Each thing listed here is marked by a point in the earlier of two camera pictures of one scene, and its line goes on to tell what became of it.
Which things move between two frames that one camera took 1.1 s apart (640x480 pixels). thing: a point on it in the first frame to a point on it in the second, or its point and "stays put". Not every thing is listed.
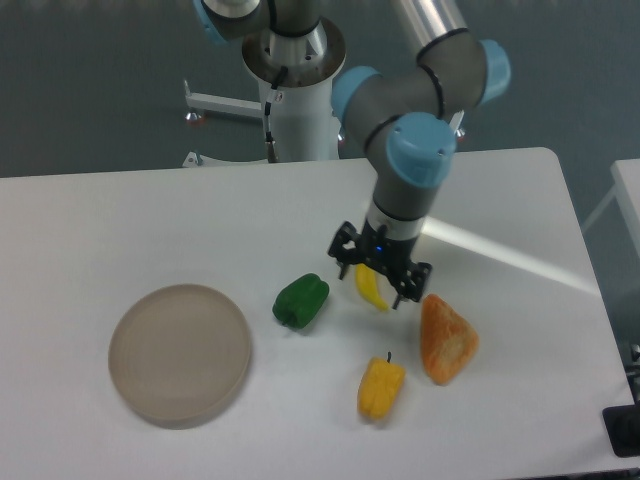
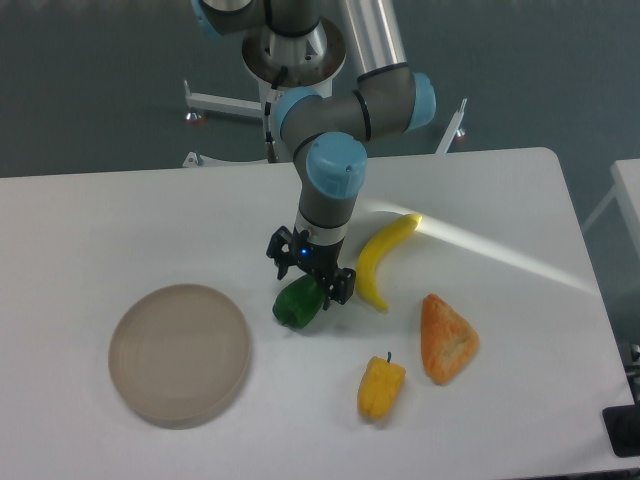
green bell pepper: [300, 300] stays put
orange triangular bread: [449, 340] stays put
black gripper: [389, 254] to [315, 257]
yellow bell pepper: [380, 388] stays put
